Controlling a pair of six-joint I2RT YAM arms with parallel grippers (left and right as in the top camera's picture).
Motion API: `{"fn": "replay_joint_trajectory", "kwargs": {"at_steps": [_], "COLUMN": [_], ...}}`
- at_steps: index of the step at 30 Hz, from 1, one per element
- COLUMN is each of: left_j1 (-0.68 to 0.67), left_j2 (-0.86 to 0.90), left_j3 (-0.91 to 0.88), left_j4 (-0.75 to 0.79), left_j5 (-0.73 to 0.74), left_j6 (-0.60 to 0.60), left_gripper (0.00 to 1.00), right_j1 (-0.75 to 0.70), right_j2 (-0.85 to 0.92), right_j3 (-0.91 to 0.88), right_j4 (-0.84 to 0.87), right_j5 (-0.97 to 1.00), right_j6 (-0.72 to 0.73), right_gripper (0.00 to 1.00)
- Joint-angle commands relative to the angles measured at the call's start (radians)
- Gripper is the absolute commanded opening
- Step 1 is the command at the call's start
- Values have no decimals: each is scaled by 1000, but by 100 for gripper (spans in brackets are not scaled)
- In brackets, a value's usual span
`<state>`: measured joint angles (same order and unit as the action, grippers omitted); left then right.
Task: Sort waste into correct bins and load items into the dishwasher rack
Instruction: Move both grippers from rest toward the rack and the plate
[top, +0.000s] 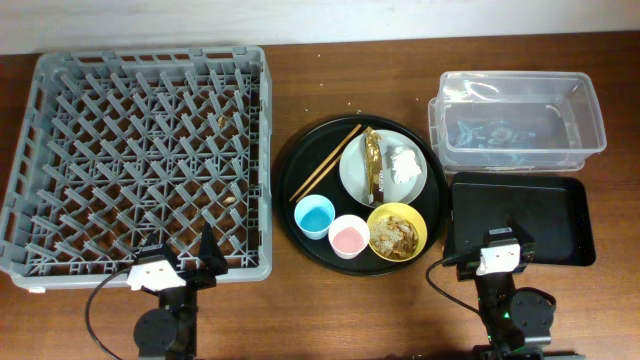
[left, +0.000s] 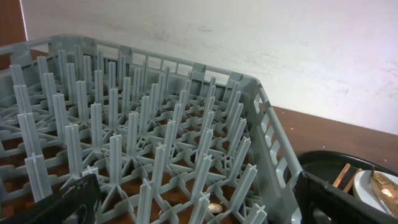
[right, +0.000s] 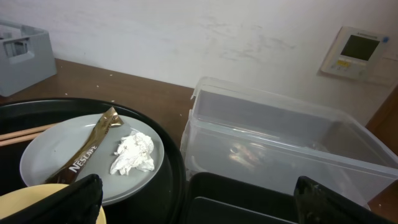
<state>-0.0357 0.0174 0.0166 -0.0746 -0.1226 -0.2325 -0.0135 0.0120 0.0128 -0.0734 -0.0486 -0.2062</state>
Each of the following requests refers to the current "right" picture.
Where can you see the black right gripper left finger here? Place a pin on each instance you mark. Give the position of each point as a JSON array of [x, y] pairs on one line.
[[79, 202]]

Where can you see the grey plate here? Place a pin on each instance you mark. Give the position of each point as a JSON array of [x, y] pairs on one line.
[[54, 147]]

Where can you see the round black tray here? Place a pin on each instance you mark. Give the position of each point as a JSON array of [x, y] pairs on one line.
[[158, 202]]

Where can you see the black rectangular tray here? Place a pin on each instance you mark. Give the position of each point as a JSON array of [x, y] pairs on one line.
[[211, 198]]

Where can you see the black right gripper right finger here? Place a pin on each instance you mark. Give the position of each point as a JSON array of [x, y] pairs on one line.
[[317, 204]]

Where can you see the brown Nescafe stick packet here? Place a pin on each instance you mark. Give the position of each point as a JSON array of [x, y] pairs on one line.
[[69, 172]]

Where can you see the clear plastic bin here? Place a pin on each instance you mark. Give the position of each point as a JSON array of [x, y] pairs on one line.
[[271, 140]]

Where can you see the white wall control panel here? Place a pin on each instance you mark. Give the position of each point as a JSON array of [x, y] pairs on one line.
[[354, 53]]

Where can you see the white tissue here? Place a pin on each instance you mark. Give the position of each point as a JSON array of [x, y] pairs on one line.
[[133, 152]]

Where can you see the wooden chopstick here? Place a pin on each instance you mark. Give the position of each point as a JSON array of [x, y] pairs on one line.
[[19, 139], [26, 132]]

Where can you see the grey dishwasher rack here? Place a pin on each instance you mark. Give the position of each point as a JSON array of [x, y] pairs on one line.
[[26, 57]]

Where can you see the yellow bowl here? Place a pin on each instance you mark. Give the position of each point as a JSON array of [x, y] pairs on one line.
[[17, 200]]

